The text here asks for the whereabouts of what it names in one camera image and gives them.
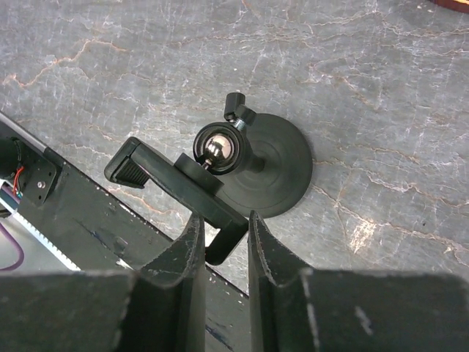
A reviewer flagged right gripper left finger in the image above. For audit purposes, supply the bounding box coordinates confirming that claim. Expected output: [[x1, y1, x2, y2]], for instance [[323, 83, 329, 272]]
[[117, 213, 206, 351]]

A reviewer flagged black phone stand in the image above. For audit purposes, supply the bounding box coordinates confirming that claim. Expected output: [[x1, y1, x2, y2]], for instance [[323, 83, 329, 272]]
[[104, 92, 313, 265]]

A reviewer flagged slotted cable duct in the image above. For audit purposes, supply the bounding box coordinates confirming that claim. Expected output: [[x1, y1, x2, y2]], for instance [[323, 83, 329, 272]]
[[1, 187, 81, 272]]

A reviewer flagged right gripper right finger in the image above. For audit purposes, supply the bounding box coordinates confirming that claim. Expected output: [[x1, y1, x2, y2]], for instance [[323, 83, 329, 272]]
[[248, 210, 320, 351]]

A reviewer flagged round red tray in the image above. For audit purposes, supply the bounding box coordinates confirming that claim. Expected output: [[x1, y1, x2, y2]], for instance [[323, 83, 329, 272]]
[[430, 0, 469, 14]]

